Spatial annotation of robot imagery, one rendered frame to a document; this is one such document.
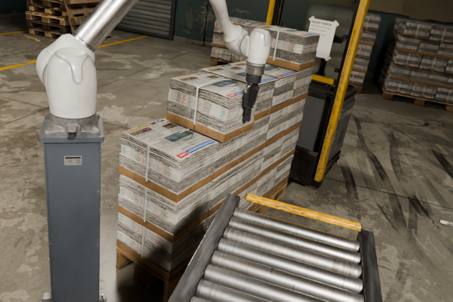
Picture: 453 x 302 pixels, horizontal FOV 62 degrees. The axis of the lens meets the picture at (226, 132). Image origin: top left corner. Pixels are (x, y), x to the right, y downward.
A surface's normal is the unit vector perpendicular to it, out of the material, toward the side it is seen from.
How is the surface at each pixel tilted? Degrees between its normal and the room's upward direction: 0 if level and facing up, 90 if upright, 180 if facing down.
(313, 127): 90
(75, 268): 90
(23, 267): 0
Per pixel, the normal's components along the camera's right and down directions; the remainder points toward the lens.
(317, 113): -0.54, 0.25
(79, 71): 0.61, 0.05
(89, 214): 0.31, 0.40
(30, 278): 0.14, -0.91
